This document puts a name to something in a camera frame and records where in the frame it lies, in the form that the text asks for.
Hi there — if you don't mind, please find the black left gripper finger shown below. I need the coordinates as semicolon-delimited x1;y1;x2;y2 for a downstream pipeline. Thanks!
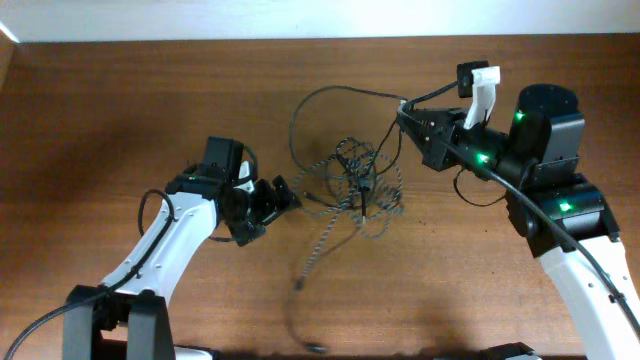
271;176;302;214
254;179;279;220

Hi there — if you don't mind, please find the thin black cable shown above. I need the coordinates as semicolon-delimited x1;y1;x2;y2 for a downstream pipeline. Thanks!
284;84;416;354

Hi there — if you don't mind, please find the black and white braided cable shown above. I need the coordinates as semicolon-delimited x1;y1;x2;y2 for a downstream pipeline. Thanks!
292;137;405;291

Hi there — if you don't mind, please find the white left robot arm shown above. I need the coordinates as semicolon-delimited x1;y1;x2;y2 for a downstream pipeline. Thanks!
62;137;301;359

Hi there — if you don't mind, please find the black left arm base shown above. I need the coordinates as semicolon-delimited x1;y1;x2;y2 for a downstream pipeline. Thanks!
174;346;219;360

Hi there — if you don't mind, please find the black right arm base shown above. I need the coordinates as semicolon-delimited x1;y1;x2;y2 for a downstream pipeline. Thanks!
480;342;541;360

